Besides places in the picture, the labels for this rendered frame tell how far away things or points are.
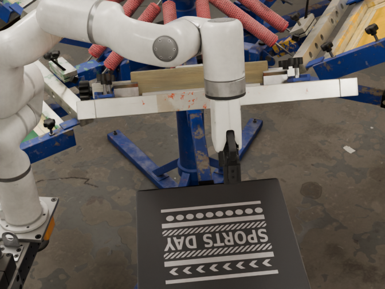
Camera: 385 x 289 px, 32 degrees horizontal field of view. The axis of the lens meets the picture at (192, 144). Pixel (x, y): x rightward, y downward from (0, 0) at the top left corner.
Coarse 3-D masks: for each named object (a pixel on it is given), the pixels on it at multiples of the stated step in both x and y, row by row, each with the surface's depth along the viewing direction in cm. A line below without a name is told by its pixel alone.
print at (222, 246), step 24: (168, 216) 195; (192, 216) 195; (216, 216) 194; (240, 216) 194; (168, 240) 187; (192, 240) 187; (216, 240) 186; (240, 240) 186; (264, 240) 186; (168, 264) 180; (192, 264) 180; (216, 264) 179; (240, 264) 179; (264, 264) 178
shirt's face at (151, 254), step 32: (160, 192) 204; (192, 192) 204; (224, 192) 203; (256, 192) 202; (160, 224) 193; (288, 224) 190; (160, 256) 183; (288, 256) 180; (160, 288) 173; (192, 288) 173; (224, 288) 172; (256, 288) 172; (288, 288) 171
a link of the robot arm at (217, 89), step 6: (210, 84) 118; (216, 84) 117; (222, 84) 117; (228, 84) 117; (234, 84) 117; (240, 84) 118; (210, 90) 118; (216, 90) 118; (222, 90) 117; (228, 90) 117; (234, 90) 118; (240, 90) 118; (216, 96) 118; (222, 96) 118; (228, 96) 118
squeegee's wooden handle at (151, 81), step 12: (132, 72) 193; (144, 72) 193; (156, 72) 194; (168, 72) 194; (180, 72) 194; (192, 72) 194; (252, 72) 195; (144, 84) 194; (156, 84) 194; (168, 84) 194; (180, 84) 194; (192, 84) 194; (204, 84) 194
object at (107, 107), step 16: (320, 80) 137; (336, 80) 137; (352, 80) 137; (144, 96) 136; (160, 96) 136; (176, 96) 136; (192, 96) 136; (256, 96) 137; (272, 96) 137; (288, 96) 137; (304, 96) 137; (320, 96) 137; (336, 96) 137; (80, 112) 135; (96, 112) 135; (112, 112) 136; (128, 112) 136; (144, 112) 136; (160, 112) 136
